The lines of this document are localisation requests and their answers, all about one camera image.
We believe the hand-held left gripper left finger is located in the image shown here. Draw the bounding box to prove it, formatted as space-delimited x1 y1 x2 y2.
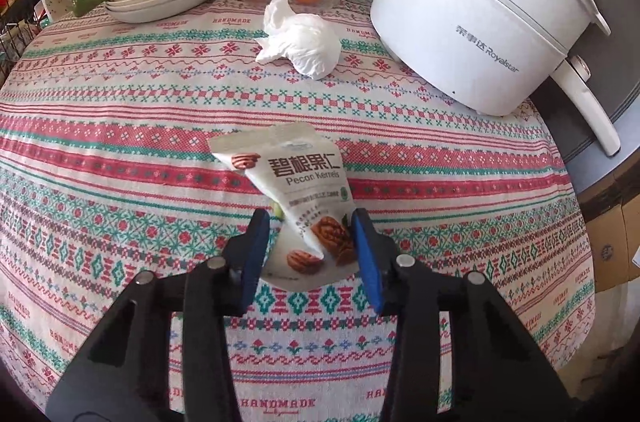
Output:
46 208 271 422

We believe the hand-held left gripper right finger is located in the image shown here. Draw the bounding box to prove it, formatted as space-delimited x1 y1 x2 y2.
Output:
350 208 573 422

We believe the white pecan snack packet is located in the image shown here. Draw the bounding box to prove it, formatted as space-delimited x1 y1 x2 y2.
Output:
207 122 361 290

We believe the patterned tablecloth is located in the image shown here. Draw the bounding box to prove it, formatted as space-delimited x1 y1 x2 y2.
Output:
0 0 598 422

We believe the crumpled white tissue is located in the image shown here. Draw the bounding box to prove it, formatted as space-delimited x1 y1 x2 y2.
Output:
254 0 342 80

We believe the cardboard box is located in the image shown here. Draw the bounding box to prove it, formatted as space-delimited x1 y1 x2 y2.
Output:
575 162 640 293

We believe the white electric cooking pot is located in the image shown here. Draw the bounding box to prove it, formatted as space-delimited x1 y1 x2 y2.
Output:
370 0 622 158

